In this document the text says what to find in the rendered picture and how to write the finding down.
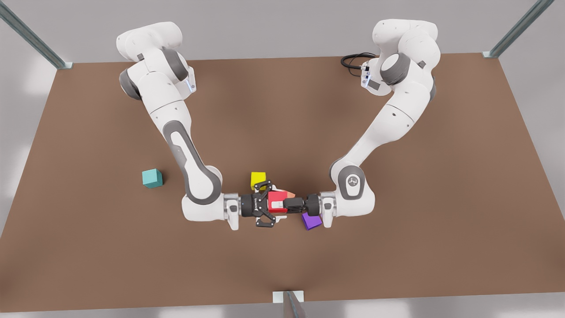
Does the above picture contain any red wooden cube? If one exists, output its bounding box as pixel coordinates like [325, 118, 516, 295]
[267, 190, 296, 214]

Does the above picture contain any purple wooden cube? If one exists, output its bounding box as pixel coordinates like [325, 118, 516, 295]
[301, 212, 323, 231]

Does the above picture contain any teal blue wooden cube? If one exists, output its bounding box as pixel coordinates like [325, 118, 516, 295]
[142, 168, 164, 189]

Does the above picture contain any silver frame post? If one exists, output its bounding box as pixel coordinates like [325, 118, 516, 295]
[0, 0, 74, 70]
[482, 0, 556, 59]
[272, 290, 305, 318]

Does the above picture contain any black cable loop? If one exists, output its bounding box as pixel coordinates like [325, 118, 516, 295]
[340, 53, 378, 78]

